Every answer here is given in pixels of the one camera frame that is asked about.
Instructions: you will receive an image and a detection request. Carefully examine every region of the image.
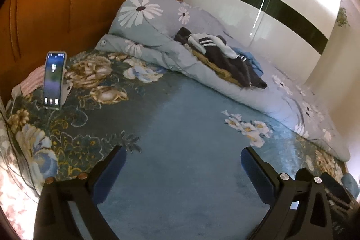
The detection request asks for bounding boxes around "pink floral bed sheet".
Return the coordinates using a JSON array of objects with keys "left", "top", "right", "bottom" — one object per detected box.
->
[{"left": 0, "top": 101, "right": 43, "bottom": 232}]

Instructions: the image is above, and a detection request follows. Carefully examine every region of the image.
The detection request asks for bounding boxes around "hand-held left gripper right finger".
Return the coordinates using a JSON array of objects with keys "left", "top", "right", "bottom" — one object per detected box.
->
[{"left": 240, "top": 146, "right": 338, "bottom": 240}]

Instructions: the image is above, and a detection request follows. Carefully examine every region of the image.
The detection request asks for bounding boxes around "pink striped towel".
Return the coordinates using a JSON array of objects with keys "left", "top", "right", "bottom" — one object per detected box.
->
[{"left": 19, "top": 66, "right": 47, "bottom": 96}]

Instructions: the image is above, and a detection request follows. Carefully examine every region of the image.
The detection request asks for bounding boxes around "smartphone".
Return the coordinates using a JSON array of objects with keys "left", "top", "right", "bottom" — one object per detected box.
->
[{"left": 43, "top": 51, "right": 67, "bottom": 110}]

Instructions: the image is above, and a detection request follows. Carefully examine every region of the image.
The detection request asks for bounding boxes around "blue floral bed blanket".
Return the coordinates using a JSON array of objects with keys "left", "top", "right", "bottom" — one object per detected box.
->
[{"left": 6, "top": 49, "right": 349, "bottom": 240}]

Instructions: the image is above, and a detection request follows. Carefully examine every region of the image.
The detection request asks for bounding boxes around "white wardrobe with black stripe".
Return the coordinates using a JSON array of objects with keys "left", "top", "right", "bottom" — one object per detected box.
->
[{"left": 183, "top": 0, "right": 342, "bottom": 86}]

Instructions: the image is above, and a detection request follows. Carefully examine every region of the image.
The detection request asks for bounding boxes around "white phone stand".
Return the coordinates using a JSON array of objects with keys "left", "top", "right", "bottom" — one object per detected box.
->
[{"left": 60, "top": 80, "right": 74, "bottom": 105}]

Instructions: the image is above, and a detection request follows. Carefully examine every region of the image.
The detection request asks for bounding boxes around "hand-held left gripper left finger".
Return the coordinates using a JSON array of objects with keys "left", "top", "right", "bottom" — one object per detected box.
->
[{"left": 33, "top": 145, "right": 128, "bottom": 240}]

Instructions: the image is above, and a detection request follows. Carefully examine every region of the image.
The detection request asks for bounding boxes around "blue garment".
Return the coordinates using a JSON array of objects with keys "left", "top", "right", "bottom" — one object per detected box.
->
[{"left": 232, "top": 47, "right": 265, "bottom": 76}]

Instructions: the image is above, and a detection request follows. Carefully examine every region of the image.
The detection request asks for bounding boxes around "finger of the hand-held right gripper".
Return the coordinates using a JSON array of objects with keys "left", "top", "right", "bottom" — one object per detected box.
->
[{"left": 321, "top": 172, "right": 360, "bottom": 208}]

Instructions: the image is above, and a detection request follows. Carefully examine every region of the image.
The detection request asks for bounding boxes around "light blue daisy quilt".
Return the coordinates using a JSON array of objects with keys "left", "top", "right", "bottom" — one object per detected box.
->
[{"left": 95, "top": 0, "right": 351, "bottom": 162}]

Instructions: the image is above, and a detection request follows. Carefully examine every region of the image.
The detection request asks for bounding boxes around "mustard yellow cloth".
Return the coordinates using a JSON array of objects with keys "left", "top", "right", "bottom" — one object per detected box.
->
[{"left": 192, "top": 48, "right": 244, "bottom": 87}]

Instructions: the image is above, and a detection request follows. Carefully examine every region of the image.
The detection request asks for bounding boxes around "wooden headboard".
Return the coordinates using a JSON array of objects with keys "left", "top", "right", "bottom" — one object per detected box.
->
[{"left": 0, "top": 0, "right": 187, "bottom": 101}]

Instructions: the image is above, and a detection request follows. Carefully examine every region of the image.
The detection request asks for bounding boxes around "dark grey and white jacket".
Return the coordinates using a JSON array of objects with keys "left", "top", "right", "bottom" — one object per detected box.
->
[{"left": 174, "top": 27, "right": 268, "bottom": 89}]

